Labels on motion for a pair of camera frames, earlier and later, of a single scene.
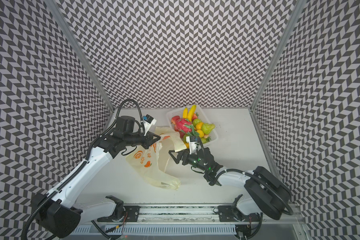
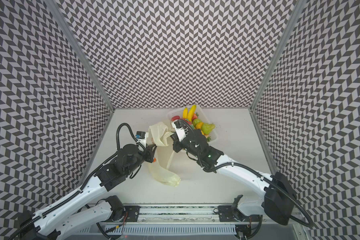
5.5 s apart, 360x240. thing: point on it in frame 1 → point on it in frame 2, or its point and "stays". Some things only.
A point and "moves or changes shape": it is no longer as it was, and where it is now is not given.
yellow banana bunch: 188,114 stays
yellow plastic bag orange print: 151,161 moves or changes shape
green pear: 206,128 stays
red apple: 173,119 stays
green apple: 196,121 stays
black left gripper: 149,141 → 149,153
